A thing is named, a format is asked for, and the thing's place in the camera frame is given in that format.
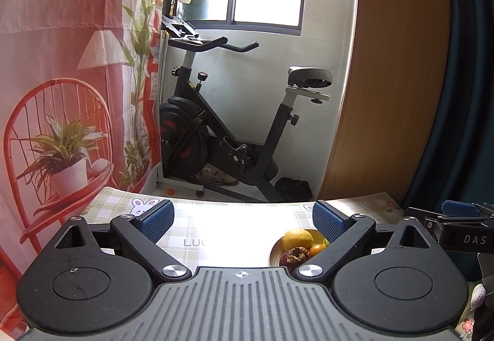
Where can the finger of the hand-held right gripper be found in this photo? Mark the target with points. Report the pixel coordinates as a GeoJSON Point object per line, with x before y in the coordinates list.
{"type": "Point", "coordinates": [424, 225]}
{"type": "Point", "coordinates": [461, 206]}

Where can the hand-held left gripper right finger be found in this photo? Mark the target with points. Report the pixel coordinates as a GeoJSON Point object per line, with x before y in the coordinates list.
{"type": "Point", "coordinates": [328, 221]}

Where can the black exercise bike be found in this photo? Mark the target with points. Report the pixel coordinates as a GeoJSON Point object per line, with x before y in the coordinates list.
{"type": "Point", "coordinates": [185, 132]}

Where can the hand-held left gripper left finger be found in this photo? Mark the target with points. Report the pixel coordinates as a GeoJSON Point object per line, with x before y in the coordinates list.
{"type": "Point", "coordinates": [158, 223]}

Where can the green lime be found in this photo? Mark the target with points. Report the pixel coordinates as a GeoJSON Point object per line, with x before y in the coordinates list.
{"type": "Point", "coordinates": [326, 242]}

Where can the cream round plate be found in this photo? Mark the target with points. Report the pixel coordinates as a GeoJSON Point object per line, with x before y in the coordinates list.
{"type": "Point", "coordinates": [274, 254]}

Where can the beige sandal shoe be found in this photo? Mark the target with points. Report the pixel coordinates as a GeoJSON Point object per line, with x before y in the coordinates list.
{"type": "Point", "coordinates": [216, 177]}

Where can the dark purple mangosteen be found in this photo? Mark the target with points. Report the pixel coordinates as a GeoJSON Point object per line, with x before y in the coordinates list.
{"type": "Point", "coordinates": [295, 257]}

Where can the black bag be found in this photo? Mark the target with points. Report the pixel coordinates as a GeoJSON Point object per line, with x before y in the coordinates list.
{"type": "Point", "coordinates": [293, 189]}

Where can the wooden door panel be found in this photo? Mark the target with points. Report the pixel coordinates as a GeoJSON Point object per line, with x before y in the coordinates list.
{"type": "Point", "coordinates": [386, 75]}

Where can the bright orange tangerine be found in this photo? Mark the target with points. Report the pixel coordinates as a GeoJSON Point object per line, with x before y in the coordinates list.
{"type": "Point", "coordinates": [317, 249]}

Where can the dark blue curtain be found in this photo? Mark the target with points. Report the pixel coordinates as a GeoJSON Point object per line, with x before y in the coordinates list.
{"type": "Point", "coordinates": [471, 55]}

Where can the green checked rabbit tablecloth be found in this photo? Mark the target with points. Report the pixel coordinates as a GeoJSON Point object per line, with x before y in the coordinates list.
{"type": "Point", "coordinates": [239, 221]}

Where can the person's right hand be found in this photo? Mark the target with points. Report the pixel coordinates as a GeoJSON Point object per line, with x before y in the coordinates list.
{"type": "Point", "coordinates": [477, 294]}

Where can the printed red wall backdrop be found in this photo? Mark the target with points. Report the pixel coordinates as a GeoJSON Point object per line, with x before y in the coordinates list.
{"type": "Point", "coordinates": [58, 55]}

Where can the yellow lemon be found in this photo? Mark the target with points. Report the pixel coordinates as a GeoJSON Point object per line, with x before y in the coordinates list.
{"type": "Point", "coordinates": [297, 238]}

